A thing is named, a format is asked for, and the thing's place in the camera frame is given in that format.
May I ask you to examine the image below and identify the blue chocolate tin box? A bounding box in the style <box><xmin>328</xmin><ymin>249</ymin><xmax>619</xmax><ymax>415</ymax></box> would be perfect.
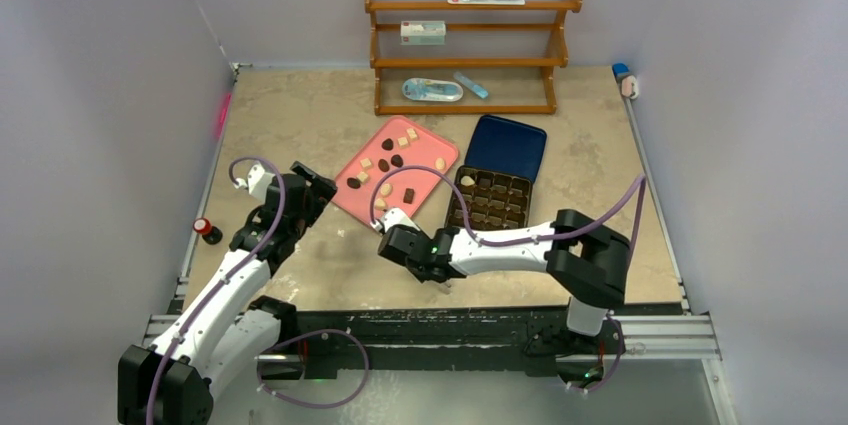
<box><xmin>444</xmin><ymin>165</ymin><xmax>533</xmax><ymax>231</ymax></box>

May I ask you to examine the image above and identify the light blue oval package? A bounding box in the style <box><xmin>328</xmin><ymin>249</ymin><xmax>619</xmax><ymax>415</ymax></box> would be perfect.
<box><xmin>402</xmin><ymin>77</ymin><xmax>464</xmax><ymax>103</ymax></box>

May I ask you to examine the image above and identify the pink plastic tray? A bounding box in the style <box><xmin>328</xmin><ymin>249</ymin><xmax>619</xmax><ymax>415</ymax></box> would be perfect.
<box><xmin>332</xmin><ymin>116</ymin><xmax>459</xmax><ymax>226</ymax></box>

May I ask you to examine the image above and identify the wooden shelf rack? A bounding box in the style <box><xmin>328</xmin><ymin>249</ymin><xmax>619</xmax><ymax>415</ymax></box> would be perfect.
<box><xmin>364</xmin><ymin>0</ymin><xmax>584</xmax><ymax>115</ymax></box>

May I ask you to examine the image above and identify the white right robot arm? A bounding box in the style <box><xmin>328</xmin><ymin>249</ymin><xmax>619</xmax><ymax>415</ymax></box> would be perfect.
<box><xmin>372</xmin><ymin>208</ymin><xmax>632</xmax><ymax>352</ymax></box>

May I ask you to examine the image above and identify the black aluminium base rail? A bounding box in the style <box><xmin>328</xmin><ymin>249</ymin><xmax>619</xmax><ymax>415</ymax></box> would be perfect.
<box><xmin>135</xmin><ymin>305</ymin><xmax>720</xmax><ymax>384</ymax></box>

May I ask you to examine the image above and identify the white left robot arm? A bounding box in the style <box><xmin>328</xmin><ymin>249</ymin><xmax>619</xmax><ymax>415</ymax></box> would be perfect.
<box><xmin>117</xmin><ymin>157</ymin><xmax>337</xmax><ymax>424</ymax></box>

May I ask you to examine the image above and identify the dark rectangular chocolate piece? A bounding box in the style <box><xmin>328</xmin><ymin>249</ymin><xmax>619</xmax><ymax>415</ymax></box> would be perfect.
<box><xmin>403</xmin><ymin>188</ymin><xmax>415</xmax><ymax>204</ymax></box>

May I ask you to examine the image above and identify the blue white corner device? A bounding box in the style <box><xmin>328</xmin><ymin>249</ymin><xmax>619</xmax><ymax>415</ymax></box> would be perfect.
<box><xmin>611</xmin><ymin>63</ymin><xmax>639</xmax><ymax>100</ymax></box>

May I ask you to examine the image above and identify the light blue small tube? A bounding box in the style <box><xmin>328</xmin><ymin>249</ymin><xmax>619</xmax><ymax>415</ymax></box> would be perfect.
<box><xmin>453</xmin><ymin>72</ymin><xmax>489</xmax><ymax>99</ymax></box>

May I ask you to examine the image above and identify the dark blue tin lid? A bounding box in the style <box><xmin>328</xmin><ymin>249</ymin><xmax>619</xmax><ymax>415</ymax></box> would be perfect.
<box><xmin>464</xmin><ymin>114</ymin><xmax>548</xmax><ymax>183</ymax></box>

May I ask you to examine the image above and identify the white green small box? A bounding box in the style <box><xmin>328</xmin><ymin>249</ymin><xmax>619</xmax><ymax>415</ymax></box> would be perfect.
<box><xmin>400</xmin><ymin>21</ymin><xmax>447</xmax><ymax>46</ymax></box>

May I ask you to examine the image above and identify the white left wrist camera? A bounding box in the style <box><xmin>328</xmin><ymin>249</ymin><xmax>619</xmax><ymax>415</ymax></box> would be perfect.
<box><xmin>234</xmin><ymin>161</ymin><xmax>276</xmax><ymax>202</ymax></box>

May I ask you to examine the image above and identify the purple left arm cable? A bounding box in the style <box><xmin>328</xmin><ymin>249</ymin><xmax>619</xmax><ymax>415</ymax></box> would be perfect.
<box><xmin>145</xmin><ymin>156</ymin><xmax>370</xmax><ymax>425</ymax></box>

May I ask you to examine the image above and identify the red black button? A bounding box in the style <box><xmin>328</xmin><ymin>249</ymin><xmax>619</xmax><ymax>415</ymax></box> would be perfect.
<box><xmin>192</xmin><ymin>217</ymin><xmax>223</xmax><ymax>245</ymax></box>

